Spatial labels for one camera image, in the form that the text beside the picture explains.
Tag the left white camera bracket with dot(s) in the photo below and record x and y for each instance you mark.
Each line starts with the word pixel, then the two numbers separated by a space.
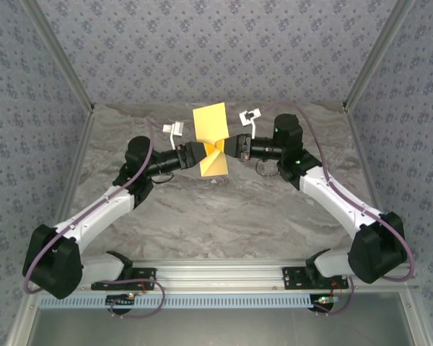
pixel 172 142

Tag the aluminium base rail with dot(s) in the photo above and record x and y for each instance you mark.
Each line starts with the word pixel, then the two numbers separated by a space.
pixel 216 274

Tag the small LED circuit board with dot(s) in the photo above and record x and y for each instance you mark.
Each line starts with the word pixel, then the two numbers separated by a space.
pixel 324 300
pixel 121 300

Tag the right white camera bracket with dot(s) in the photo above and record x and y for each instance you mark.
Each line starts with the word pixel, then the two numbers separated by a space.
pixel 254 129

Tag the grey metal sheet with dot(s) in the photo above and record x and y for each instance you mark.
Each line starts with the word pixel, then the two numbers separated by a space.
pixel 220 328

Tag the aluminium side rail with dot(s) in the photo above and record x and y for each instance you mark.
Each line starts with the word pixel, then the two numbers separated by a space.
pixel 75 162
pixel 361 151

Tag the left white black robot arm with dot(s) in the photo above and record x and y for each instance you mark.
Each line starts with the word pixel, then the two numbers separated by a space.
pixel 94 216

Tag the white camera bracket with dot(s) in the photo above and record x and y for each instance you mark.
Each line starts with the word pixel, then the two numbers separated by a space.
pixel 254 129
pixel 172 142

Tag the aluminium frame post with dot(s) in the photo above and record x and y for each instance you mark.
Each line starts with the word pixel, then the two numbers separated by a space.
pixel 379 54
pixel 57 54

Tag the yellow square paper sheet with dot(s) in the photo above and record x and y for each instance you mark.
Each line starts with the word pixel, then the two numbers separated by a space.
pixel 211 122

